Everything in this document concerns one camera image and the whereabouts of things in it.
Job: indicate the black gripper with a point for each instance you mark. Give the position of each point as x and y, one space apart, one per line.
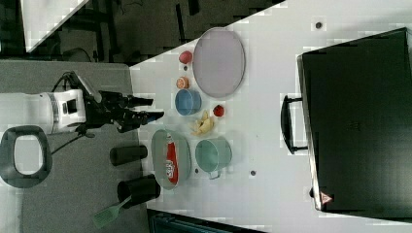
115 108

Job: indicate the red plush ketchup bottle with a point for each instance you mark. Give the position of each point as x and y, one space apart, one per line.
171 165

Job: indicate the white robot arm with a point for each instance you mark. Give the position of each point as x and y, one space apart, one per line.
74 111

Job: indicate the blue bowl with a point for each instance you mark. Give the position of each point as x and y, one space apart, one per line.
188 102

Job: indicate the plush orange half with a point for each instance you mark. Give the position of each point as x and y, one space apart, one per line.
182 83

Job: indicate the black cylinder cup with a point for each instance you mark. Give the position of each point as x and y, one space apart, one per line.
123 155

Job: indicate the plush peeled banana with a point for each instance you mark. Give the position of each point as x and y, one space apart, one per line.
203 125

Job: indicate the plush red apple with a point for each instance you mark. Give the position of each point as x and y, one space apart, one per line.
185 57

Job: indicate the plush strawberry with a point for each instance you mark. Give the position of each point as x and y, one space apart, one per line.
218 111

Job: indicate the black utensil holder cup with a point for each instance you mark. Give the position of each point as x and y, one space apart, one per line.
140 190

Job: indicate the lilac oval plate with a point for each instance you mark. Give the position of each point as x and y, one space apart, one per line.
218 62

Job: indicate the green slotted spatula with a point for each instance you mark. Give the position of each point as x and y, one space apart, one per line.
109 214

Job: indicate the green cup with handle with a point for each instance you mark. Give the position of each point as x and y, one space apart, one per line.
212 155

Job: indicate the grey oval ring frame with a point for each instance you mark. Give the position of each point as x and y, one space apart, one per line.
8 169

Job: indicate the black oven with handle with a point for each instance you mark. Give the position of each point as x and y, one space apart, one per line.
357 110

